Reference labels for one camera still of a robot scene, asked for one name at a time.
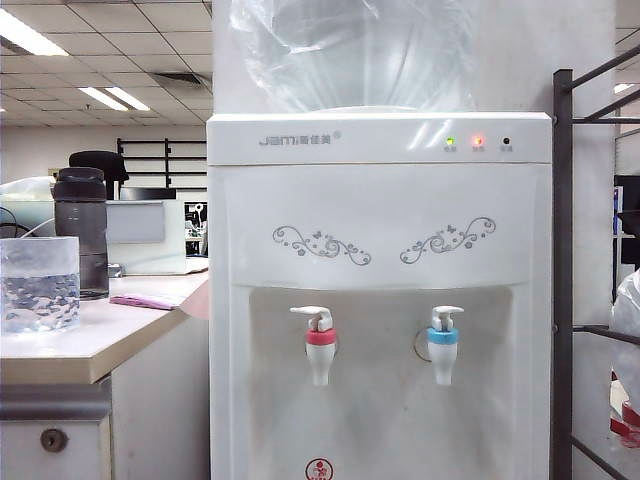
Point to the black background shelf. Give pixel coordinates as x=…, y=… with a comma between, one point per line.
x=150, y=158

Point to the black cabinet with blue book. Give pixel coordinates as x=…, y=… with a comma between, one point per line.
x=630, y=200

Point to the white grey partition box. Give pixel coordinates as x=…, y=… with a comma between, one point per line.
x=150, y=255

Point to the round drawer lock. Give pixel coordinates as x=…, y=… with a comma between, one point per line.
x=54, y=440

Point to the red box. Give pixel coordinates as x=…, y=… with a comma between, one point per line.
x=627, y=425

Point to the double tube ceiling light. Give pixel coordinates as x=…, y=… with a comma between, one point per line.
x=127, y=98

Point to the silver foil packet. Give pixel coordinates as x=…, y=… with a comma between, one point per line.
x=115, y=270

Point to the small ceiling light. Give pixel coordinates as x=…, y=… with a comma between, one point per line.
x=624, y=88

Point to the red hot water tap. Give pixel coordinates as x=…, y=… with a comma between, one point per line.
x=320, y=350

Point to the paper stack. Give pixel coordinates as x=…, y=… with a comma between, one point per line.
x=197, y=265

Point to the pink paper sheet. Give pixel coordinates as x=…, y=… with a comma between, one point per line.
x=145, y=301

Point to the white desk with drawer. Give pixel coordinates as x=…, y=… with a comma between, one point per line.
x=150, y=400

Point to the clear plastic mug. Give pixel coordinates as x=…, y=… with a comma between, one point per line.
x=40, y=290

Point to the bagged clear water jug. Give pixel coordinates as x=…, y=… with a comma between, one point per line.
x=350, y=60

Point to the translucent plastic cover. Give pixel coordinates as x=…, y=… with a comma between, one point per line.
x=25, y=195

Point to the black metal rack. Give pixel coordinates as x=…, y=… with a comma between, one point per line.
x=562, y=250

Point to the large ceiling light panel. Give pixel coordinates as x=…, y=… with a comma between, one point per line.
x=30, y=32

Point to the white water dispenser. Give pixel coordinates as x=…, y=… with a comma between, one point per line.
x=380, y=200

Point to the blue cold water tap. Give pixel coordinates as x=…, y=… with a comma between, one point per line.
x=443, y=350

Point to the black monitor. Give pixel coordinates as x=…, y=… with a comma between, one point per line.
x=147, y=194

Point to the white plastic bag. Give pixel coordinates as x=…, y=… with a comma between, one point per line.
x=627, y=320

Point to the dark poster with white figure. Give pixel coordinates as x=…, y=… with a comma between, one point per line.
x=195, y=235

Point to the black office chair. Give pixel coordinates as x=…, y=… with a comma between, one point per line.
x=100, y=162

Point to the dark grey sports bottle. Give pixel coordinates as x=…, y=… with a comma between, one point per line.
x=82, y=215

